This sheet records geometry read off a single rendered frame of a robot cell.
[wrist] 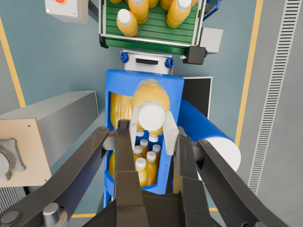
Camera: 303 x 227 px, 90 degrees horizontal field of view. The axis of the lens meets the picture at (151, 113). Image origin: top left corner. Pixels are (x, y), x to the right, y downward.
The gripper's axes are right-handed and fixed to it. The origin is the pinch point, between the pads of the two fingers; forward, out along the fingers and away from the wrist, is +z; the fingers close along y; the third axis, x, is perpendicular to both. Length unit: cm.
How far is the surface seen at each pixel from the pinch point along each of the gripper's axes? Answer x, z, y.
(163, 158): -24.3, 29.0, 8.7
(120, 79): 1.5, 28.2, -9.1
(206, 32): 25, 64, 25
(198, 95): -17, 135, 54
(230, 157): -31, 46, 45
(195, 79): -2, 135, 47
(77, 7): 20, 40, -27
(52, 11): 18, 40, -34
